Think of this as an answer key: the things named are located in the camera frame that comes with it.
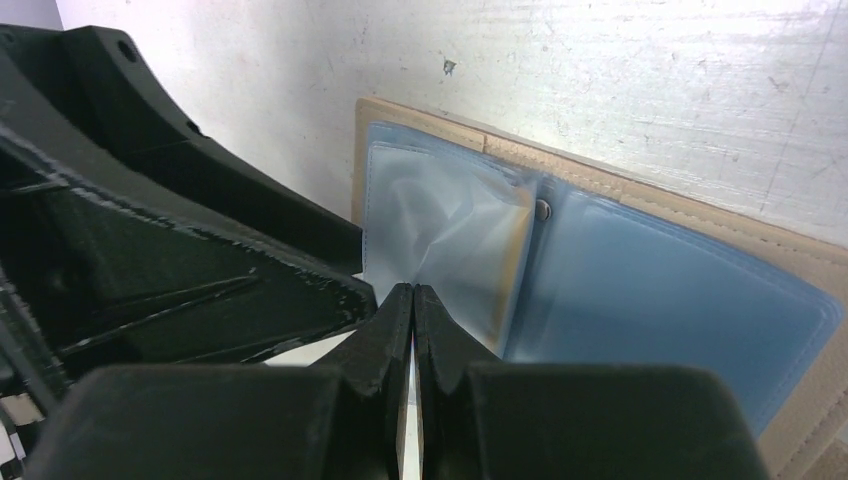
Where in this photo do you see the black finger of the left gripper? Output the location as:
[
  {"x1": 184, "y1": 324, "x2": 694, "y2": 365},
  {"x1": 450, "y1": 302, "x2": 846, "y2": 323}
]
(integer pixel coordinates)
[{"x1": 0, "y1": 59, "x2": 379, "y2": 415}]

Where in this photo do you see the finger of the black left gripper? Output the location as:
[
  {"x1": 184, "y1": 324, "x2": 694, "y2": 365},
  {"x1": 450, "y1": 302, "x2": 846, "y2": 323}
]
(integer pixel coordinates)
[{"x1": 1, "y1": 25, "x2": 362, "y2": 274}]

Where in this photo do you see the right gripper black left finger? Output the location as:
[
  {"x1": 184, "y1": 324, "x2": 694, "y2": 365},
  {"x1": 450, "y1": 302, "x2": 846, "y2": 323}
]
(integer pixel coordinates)
[{"x1": 26, "y1": 284, "x2": 413, "y2": 479}]

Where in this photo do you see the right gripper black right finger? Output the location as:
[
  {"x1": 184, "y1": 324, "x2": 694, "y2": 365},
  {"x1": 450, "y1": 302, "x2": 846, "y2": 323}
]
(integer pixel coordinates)
[{"x1": 413, "y1": 285, "x2": 768, "y2": 479}]

